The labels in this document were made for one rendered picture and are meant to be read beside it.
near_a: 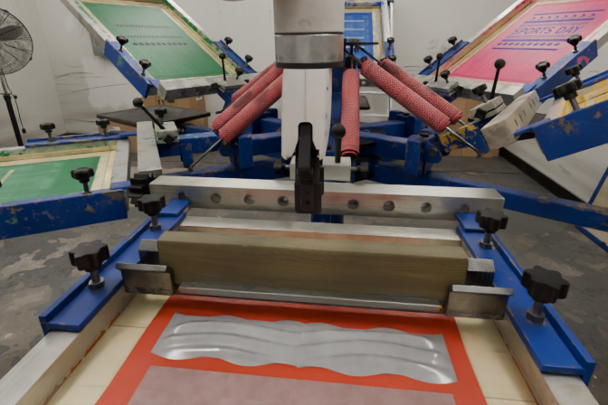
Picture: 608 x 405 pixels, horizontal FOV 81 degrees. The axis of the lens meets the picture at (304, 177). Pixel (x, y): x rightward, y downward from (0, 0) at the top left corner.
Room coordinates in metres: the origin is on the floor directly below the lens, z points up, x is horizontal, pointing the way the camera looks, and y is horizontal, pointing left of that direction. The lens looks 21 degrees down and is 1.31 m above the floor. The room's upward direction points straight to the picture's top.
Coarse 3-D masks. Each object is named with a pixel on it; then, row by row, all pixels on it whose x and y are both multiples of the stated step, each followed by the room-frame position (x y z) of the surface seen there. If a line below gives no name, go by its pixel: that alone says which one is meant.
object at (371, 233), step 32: (192, 224) 0.59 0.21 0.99; (224, 224) 0.59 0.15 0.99; (256, 224) 0.59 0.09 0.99; (288, 224) 0.59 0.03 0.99; (320, 224) 0.59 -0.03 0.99; (352, 224) 0.59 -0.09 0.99; (96, 320) 0.35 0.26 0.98; (32, 352) 0.30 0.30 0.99; (64, 352) 0.30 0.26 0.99; (512, 352) 0.33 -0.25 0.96; (0, 384) 0.26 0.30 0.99; (32, 384) 0.26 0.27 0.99; (544, 384) 0.26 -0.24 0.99; (576, 384) 0.26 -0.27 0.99
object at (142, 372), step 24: (168, 312) 0.40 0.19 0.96; (192, 312) 0.40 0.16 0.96; (216, 312) 0.40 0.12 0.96; (240, 312) 0.40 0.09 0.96; (264, 312) 0.40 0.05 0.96; (288, 312) 0.40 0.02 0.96; (144, 336) 0.36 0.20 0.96; (144, 360) 0.32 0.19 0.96; (168, 360) 0.32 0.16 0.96; (192, 360) 0.32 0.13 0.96; (216, 360) 0.32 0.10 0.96; (120, 384) 0.29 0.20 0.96; (144, 384) 0.29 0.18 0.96; (168, 384) 0.29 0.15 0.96; (192, 384) 0.29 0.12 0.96; (216, 384) 0.29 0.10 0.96; (240, 384) 0.29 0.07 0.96; (264, 384) 0.29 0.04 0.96; (288, 384) 0.29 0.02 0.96
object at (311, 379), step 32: (320, 320) 0.39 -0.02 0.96; (352, 320) 0.39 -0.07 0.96; (384, 320) 0.39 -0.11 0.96; (416, 320) 0.39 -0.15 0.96; (448, 320) 0.39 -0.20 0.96; (448, 352) 0.33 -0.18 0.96; (320, 384) 0.29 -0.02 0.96; (352, 384) 0.29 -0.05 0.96; (384, 384) 0.29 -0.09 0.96; (416, 384) 0.29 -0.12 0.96; (448, 384) 0.29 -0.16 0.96
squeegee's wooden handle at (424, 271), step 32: (160, 256) 0.42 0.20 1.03; (192, 256) 0.42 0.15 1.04; (224, 256) 0.41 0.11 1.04; (256, 256) 0.41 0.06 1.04; (288, 256) 0.40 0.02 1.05; (320, 256) 0.40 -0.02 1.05; (352, 256) 0.39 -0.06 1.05; (384, 256) 0.39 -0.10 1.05; (416, 256) 0.39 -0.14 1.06; (448, 256) 0.38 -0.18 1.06; (320, 288) 0.40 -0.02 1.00; (352, 288) 0.39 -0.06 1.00; (384, 288) 0.39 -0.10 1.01; (416, 288) 0.38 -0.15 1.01
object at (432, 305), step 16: (192, 288) 0.40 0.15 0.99; (208, 288) 0.40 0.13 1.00; (224, 288) 0.40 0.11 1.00; (240, 288) 0.40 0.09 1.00; (256, 288) 0.40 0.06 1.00; (272, 288) 0.40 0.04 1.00; (288, 288) 0.40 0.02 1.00; (336, 304) 0.38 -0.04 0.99; (352, 304) 0.38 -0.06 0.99; (368, 304) 0.38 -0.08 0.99; (384, 304) 0.37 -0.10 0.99; (400, 304) 0.37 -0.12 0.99; (416, 304) 0.37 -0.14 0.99; (432, 304) 0.37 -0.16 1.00
